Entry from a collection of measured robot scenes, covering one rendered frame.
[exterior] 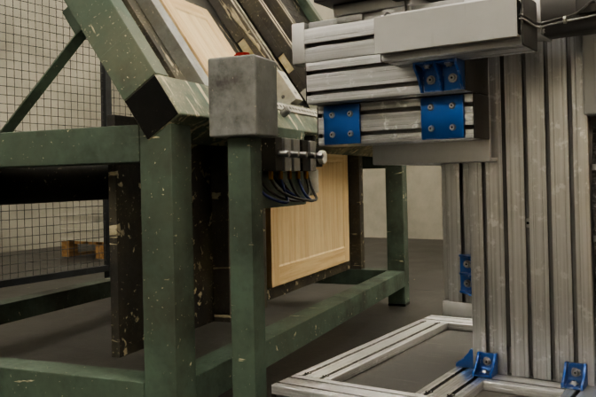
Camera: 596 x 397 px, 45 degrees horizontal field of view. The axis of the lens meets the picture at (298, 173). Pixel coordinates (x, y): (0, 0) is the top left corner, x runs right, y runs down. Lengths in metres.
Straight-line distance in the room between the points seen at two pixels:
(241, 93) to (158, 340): 0.61
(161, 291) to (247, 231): 0.26
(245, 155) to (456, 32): 0.58
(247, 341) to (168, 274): 0.24
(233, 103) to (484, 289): 0.68
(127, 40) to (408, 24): 0.73
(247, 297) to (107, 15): 0.75
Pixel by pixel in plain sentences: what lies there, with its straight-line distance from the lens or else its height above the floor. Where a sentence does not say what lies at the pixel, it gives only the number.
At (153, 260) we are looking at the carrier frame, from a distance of 1.72.
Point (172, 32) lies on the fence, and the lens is 2.01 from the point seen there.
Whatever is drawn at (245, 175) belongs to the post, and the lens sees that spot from 1.61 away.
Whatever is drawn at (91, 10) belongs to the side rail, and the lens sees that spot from 1.85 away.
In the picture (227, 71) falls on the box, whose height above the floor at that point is 0.90.
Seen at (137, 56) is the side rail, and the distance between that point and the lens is 1.75.
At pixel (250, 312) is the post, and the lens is 1.64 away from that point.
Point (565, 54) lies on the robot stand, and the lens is 1.55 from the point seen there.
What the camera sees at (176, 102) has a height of 0.84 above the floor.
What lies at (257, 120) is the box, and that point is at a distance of 1.58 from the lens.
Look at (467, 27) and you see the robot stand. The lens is 1.29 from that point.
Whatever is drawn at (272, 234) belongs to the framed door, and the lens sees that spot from 2.68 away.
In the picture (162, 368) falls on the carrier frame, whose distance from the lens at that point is 1.75.
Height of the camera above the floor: 0.65
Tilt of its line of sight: level
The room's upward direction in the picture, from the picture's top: 1 degrees counter-clockwise
